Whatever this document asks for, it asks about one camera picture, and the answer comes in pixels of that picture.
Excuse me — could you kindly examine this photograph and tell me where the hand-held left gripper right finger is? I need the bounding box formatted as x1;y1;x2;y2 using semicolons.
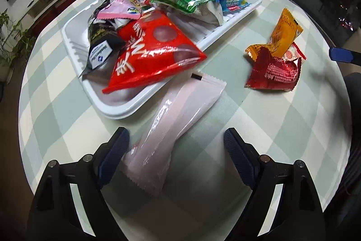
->
224;128;326;241

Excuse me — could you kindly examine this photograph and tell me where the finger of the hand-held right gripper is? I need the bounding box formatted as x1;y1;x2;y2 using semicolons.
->
329;47;361;66

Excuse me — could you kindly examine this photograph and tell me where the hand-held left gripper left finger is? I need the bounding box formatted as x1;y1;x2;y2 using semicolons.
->
27;127;130;241

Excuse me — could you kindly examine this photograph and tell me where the small red white packet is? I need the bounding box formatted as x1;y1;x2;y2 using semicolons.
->
282;42;307;61

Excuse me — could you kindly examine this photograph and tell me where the white plastic tray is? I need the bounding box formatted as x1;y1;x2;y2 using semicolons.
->
61;0;262;120

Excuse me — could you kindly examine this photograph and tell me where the orange snack packet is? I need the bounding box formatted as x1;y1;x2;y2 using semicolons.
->
245;8;303;61

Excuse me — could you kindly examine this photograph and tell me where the dark red snack packet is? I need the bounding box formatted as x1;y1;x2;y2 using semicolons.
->
245;46;302;92

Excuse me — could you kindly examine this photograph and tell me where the long pale pink packet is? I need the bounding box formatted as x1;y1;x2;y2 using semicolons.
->
122;72;227;196

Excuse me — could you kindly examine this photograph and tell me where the large red snack packet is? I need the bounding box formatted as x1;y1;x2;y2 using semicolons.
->
102;10;208;94

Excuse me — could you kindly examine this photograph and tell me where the black snack packet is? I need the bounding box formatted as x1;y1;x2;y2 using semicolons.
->
78;0;127;78

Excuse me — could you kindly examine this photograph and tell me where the silver white snack packet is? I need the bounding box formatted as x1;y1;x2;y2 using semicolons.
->
166;0;224;27

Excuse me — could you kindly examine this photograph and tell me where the small pink snack packet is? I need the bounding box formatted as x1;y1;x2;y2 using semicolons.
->
97;0;143;20

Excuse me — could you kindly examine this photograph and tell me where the bushy green plant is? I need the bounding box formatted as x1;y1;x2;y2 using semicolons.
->
0;9;37;66

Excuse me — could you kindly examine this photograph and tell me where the red storage box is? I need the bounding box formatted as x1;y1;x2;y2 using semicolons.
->
55;0;81;16
32;8;57;33

